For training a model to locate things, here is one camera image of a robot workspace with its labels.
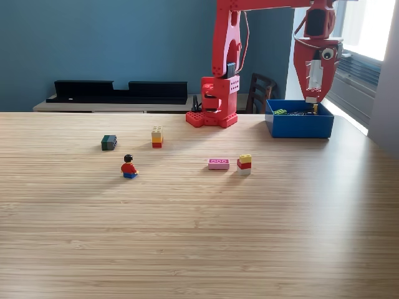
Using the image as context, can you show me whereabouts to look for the yellow red white brick stack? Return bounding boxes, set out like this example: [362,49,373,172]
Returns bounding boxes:
[236,153,252,176]

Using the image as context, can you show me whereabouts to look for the dark green grey brick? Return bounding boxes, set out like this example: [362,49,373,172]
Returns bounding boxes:
[100,135,118,151]

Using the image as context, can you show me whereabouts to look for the blue plastic bin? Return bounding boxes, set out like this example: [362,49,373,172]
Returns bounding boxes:
[265,99,335,139]

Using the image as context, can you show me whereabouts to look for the grey window vent unit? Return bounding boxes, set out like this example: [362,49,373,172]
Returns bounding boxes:
[314,43,383,125]

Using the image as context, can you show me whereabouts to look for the window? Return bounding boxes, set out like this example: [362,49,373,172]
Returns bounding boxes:
[324,0,397,62]

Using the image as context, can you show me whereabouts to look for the dark wooden chair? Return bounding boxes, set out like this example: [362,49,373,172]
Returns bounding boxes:
[245,72,277,115]

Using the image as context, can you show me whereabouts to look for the pink flat brick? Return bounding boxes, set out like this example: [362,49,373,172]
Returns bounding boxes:
[208,158,231,171]

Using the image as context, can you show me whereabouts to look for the tan yellow red brick stack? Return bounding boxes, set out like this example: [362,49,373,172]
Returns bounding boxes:
[151,125,164,148]

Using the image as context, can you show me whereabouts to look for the toy figure red shirt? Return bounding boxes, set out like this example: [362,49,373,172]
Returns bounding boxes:
[120,154,140,179]

